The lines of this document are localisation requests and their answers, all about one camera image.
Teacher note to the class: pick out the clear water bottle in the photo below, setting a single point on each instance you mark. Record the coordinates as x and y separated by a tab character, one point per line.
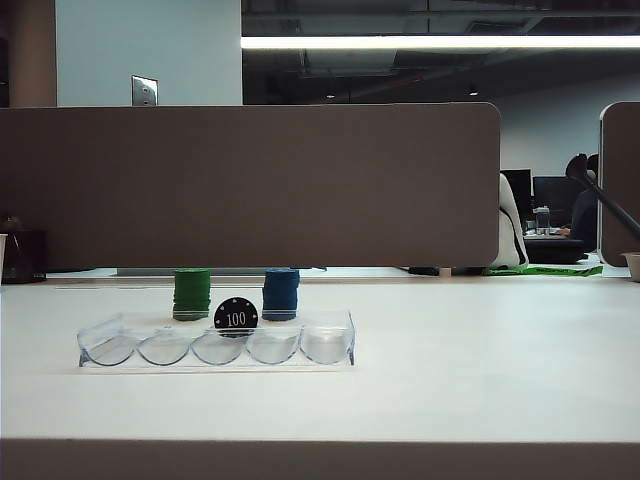
541	220

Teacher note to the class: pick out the seated person in dark clothes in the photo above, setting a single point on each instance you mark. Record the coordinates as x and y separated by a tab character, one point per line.
584	220

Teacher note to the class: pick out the long ceiling light strip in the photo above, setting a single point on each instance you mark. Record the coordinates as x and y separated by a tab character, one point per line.
440	42

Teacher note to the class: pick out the metal wall switch plate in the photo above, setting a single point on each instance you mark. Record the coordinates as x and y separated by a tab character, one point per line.
144	91

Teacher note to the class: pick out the beige paper bowl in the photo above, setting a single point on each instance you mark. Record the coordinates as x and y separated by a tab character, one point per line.
632	265

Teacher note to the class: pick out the green poker chip stack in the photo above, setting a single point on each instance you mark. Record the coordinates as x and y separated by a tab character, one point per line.
191	292

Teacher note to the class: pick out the small brown desk partition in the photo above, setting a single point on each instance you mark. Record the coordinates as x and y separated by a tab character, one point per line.
622	165

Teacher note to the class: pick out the brown foreground panel edge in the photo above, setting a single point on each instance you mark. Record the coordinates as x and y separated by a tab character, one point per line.
320	461

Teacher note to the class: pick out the blue poker chip stack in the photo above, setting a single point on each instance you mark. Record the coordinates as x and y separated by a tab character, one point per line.
281	292

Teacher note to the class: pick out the black slanted rod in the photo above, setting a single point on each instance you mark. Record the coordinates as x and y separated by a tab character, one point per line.
612	202

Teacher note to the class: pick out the black computer monitor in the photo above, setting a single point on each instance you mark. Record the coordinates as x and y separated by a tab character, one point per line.
555	195
520	187

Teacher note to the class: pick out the large brown desk partition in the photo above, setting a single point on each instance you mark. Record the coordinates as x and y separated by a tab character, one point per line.
250	185

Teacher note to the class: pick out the white office chair back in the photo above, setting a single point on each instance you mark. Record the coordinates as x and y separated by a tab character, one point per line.
510	235

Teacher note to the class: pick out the black 100 poker chip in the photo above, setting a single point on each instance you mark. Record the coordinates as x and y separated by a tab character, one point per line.
236	311

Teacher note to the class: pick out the clear plastic chip tray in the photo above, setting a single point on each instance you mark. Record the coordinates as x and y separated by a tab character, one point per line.
325	351

